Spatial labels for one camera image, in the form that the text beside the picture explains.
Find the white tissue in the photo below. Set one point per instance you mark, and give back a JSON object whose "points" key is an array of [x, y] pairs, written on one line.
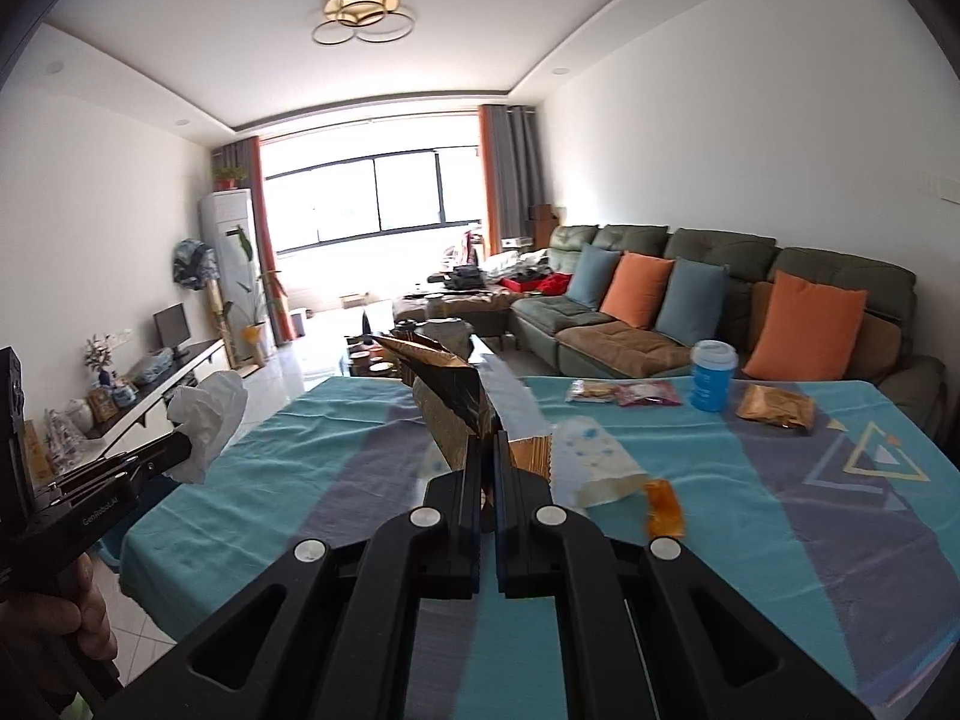
{"points": [[214, 412]]}

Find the brown ottoman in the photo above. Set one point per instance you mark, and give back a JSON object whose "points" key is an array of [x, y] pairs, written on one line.
{"points": [[465, 307]]}

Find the green sofa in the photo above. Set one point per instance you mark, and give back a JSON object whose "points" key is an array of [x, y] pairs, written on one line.
{"points": [[712, 244]]}

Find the blue cushion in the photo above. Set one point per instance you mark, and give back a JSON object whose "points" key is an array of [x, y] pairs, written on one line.
{"points": [[592, 277], [694, 304]]}

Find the small grey bin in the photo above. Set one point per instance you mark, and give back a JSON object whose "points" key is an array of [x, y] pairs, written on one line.
{"points": [[298, 324]]}

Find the tall potted plant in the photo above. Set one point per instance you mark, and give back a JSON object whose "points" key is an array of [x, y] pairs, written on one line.
{"points": [[259, 334]]}

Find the vase with white flowers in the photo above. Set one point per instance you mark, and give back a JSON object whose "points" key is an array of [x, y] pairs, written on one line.
{"points": [[101, 379]]}

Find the teal grey printed tablecloth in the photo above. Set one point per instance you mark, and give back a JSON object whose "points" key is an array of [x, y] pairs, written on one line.
{"points": [[300, 465]]}

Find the orange cushion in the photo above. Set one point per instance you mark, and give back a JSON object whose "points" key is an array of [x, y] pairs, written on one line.
{"points": [[636, 291], [806, 326]]}

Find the golden brown snack packet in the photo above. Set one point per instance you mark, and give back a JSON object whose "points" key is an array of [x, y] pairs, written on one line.
{"points": [[776, 409]]}

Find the small potted plant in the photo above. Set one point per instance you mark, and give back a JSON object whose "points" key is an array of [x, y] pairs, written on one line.
{"points": [[229, 178]]}

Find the wooden box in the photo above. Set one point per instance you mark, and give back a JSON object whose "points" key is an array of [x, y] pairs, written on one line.
{"points": [[544, 225]]}

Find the brown paper bag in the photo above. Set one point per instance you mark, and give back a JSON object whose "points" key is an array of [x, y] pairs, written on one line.
{"points": [[450, 405]]}

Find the white black media cabinet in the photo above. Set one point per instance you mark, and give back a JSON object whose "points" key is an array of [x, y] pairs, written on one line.
{"points": [[187, 360]]}

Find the brown sofa back cloth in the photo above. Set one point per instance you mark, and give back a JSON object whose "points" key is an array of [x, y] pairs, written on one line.
{"points": [[881, 345]]}

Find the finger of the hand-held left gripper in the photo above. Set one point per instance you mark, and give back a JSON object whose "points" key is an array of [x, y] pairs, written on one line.
{"points": [[169, 454]]}

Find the dark coffee table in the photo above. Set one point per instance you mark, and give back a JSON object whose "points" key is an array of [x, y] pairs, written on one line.
{"points": [[356, 369]]}

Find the orange plastic wrapper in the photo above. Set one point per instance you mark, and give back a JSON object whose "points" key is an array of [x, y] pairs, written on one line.
{"points": [[664, 506]]}

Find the white wall switch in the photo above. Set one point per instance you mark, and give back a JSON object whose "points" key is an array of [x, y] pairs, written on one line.
{"points": [[943, 187]]}

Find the person's left hand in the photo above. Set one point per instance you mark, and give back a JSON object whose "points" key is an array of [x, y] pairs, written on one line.
{"points": [[94, 600]]}

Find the orange grey curtain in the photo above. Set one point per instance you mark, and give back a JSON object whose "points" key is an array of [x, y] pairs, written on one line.
{"points": [[510, 172], [266, 240]]}

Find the large window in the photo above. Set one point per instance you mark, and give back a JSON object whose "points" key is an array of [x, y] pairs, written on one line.
{"points": [[337, 202]]}

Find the blue cup with white lid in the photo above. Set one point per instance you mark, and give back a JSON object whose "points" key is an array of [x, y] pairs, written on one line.
{"points": [[712, 382]]}

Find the fan with patterned cover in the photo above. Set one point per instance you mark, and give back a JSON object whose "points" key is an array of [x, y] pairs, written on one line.
{"points": [[193, 262]]}

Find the clear cookie packet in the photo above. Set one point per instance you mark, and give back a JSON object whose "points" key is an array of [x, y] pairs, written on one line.
{"points": [[592, 391]]}

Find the white standing air conditioner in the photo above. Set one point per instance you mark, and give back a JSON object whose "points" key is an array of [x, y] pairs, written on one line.
{"points": [[225, 225]]}

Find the black monitor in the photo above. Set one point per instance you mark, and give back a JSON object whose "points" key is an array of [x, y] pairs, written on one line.
{"points": [[171, 326]]}

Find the red cloth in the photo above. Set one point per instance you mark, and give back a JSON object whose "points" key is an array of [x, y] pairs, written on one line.
{"points": [[556, 285]]}

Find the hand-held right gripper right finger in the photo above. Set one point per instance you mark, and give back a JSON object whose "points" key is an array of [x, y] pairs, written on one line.
{"points": [[517, 532]]}

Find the brown sofa seat mat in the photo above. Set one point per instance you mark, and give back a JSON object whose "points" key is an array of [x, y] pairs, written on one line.
{"points": [[622, 345]]}

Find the wooden photo frame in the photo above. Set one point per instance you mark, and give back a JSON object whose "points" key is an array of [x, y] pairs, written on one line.
{"points": [[101, 403]]}

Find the cardboard box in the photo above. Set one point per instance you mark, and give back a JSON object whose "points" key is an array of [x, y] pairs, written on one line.
{"points": [[354, 301]]}

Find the red white snack packet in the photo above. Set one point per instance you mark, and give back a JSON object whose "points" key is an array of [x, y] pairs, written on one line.
{"points": [[649, 394]]}

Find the white dotted paper cup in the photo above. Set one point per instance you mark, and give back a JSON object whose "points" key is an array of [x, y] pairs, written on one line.
{"points": [[592, 457]]}

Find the clear plastic bag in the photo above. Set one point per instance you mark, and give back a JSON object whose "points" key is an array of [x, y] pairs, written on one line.
{"points": [[154, 367]]}

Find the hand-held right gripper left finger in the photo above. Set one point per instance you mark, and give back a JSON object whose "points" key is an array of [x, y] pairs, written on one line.
{"points": [[465, 525]]}

